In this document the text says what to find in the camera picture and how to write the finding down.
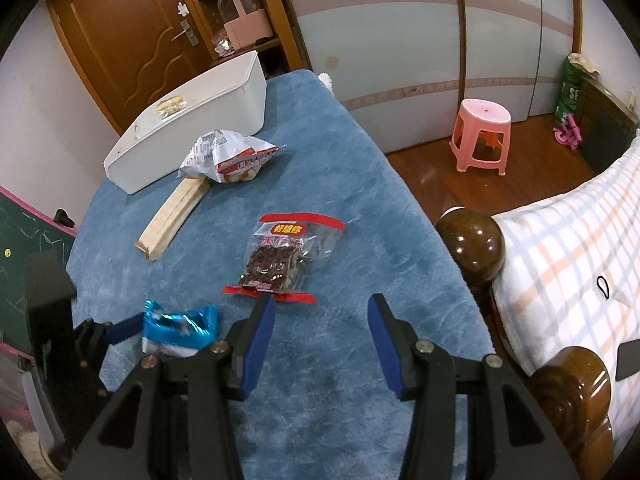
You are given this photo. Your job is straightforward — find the clear red-edged snack packet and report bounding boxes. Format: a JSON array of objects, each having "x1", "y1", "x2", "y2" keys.
[{"x1": 221, "y1": 213, "x2": 346, "y2": 306}]

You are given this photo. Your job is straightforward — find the pink box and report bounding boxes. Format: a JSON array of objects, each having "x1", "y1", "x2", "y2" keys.
[{"x1": 217, "y1": 0, "x2": 275, "y2": 51}]

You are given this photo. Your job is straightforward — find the green bag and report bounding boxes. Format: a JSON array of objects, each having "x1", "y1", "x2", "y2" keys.
[{"x1": 555, "y1": 54, "x2": 601, "y2": 126}]

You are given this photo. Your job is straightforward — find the translucent plastic box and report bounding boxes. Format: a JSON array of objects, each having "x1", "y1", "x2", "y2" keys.
[{"x1": 0, "y1": 355, "x2": 56, "y2": 461}]

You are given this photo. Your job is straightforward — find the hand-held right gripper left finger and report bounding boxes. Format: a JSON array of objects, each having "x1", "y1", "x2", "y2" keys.
[{"x1": 62, "y1": 294, "x2": 276, "y2": 480}]

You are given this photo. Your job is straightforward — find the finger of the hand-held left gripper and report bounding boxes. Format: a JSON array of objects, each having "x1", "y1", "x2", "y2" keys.
[{"x1": 74, "y1": 311, "x2": 147, "y2": 376}]

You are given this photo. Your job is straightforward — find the pink plastic stool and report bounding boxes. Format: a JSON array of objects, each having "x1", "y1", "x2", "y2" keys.
[{"x1": 449, "y1": 99, "x2": 512, "y2": 177}]

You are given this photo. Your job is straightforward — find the white plastic bin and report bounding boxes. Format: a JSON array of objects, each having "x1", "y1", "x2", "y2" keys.
[{"x1": 103, "y1": 50, "x2": 267, "y2": 196}]

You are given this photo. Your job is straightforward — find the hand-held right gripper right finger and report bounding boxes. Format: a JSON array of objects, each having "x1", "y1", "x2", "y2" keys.
[{"x1": 367, "y1": 292, "x2": 581, "y2": 480}]

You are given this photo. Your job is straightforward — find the brown wooden door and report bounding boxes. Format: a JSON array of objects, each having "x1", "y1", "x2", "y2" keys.
[{"x1": 46, "y1": 0, "x2": 211, "y2": 136}]

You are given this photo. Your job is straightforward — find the crumpled white red-print packet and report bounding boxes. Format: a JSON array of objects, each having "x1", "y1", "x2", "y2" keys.
[{"x1": 178, "y1": 130, "x2": 287, "y2": 185}]

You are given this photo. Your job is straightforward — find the wooden shelf unit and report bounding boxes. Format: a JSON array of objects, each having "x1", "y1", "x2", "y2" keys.
[{"x1": 175, "y1": 0, "x2": 313, "y2": 81}]

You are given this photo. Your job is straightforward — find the blue foil snack packet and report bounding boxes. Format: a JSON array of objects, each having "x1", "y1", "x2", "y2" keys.
[{"x1": 141, "y1": 299, "x2": 219, "y2": 358}]

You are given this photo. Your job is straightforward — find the pale blue wardrobe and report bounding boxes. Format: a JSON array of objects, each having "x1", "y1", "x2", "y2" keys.
[{"x1": 272, "y1": 0, "x2": 598, "y2": 156}]

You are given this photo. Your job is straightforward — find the pink toy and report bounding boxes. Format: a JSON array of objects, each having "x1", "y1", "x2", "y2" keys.
[{"x1": 552, "y1": 114, "x2": 583, "y2": 153}]

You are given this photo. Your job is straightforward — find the beige paper package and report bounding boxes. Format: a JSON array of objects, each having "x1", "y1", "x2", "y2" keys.
[{"x1": 134, "y1": 176, "x2": 211, "y2": 261}]

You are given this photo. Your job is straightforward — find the green chalkboard with pink frame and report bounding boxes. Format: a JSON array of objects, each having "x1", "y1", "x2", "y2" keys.
[{"x1": 0, "y1": 185, "x2": 78, "y2": 361}]

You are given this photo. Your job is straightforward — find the black flat object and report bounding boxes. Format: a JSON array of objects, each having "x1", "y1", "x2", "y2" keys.
[{"x1": 617, "y1": 337, "x2": 640, "y2": 381}]

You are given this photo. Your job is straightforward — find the silver door handle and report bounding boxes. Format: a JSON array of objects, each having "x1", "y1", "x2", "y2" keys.
[{"x1": 172, "y1": 19, "x2": 196, "y2": 47}]

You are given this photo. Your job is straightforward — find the pale yellow snack packet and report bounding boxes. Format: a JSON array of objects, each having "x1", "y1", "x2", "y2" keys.
[{"x1": 156, "y1": 96, "x2": 188, "y2": 120}]

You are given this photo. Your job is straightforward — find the plaid bed blanket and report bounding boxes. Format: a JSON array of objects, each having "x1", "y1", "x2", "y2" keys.
[{"x1": 490, "y1": 130, "x2": 640, "y2": 446}]

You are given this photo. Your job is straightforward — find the dark wooden cabinet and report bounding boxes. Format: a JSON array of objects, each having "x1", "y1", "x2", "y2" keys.
[{"x1": 575, "y1": 77, "x2": 640, "y2": 176}]

